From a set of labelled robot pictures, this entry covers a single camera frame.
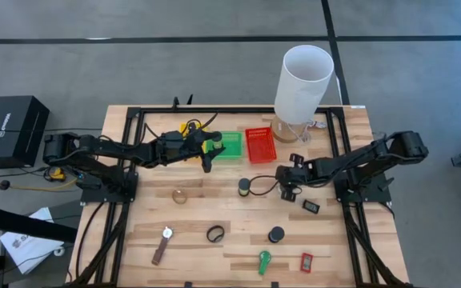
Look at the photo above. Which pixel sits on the black aluminium table frame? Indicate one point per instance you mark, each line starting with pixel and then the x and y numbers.
pixel 234 109

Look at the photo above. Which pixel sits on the green sand hourglass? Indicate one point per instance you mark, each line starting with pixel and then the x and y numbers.
pixel 244 186
pixel 216 141

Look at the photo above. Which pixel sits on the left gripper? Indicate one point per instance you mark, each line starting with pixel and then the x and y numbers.
pixel 186 146

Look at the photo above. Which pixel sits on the red plastic basket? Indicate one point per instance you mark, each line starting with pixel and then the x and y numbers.
pixel 260 146

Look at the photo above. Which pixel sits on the red digital clock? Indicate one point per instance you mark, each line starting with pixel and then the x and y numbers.
pixel 306 262

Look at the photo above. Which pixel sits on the black digital clock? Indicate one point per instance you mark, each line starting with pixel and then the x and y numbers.
pixel 311 206

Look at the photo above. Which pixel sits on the white printed papers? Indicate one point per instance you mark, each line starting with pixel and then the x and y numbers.
pixel 26 244

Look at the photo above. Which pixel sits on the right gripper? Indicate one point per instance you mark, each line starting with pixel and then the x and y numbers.
pixel 294 176

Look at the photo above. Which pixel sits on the black desk frame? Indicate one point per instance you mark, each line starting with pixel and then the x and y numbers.
pixel 22 224

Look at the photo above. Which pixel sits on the black cardboard box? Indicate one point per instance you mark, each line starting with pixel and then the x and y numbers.
pixel 16 130

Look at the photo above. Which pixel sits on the black band wristwatch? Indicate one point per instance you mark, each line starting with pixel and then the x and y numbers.
pixel 209 235

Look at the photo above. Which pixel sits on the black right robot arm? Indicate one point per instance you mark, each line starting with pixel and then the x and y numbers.
pixel 374 154

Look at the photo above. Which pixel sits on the green plastic basket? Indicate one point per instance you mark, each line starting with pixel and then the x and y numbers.
pixel 232 146

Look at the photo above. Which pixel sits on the white shade table lamp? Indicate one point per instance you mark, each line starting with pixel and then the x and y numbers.
pixel 302 84

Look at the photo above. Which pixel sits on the black curved bracket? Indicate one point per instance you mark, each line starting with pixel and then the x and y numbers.
pixel 176 103
pixel 190 100

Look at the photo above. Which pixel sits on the yellow plastic basket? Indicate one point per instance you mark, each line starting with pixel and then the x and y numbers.
pixel 183 129

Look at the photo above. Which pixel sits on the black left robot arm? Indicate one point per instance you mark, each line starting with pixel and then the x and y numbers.
pixel 94 146

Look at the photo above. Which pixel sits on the blue sand hourglass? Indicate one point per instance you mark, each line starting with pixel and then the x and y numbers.
pixel 276 234

